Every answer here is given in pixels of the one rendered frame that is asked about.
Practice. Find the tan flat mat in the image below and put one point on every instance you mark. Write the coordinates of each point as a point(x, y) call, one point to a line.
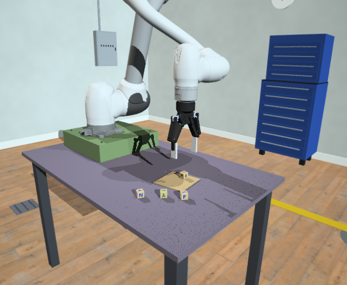
point(173, 181)

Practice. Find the beige letter block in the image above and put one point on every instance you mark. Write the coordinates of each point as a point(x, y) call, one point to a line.
point(183, 174)
point(163, 193)
point(183, 195)
point(139, 193)

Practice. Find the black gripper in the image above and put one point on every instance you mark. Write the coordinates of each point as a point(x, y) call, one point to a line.
point(185, 115)

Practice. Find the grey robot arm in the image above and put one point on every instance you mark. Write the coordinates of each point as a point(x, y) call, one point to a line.
point(103, 104)

